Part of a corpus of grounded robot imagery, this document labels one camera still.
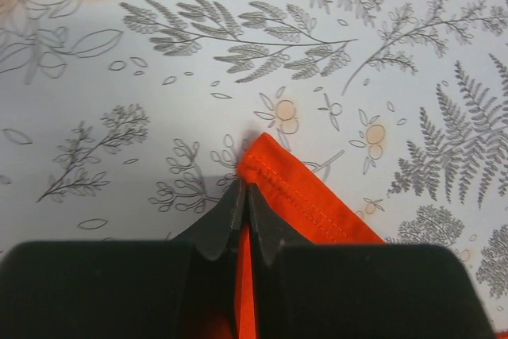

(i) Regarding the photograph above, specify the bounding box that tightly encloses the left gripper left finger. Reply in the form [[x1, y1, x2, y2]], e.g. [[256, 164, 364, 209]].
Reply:
[[1, 180, 246, 338]]

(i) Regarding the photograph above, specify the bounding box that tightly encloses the orange t shirt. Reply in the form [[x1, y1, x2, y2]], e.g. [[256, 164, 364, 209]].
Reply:
[[214, 131, 508, 339]]

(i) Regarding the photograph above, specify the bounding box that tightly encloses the floral tablecloth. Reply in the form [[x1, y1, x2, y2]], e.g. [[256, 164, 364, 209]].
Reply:
[[1, 0, 507, 332]]

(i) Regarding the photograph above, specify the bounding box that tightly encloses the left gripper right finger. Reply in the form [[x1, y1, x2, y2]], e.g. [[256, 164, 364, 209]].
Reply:
[[248, 186, 495, 338]]

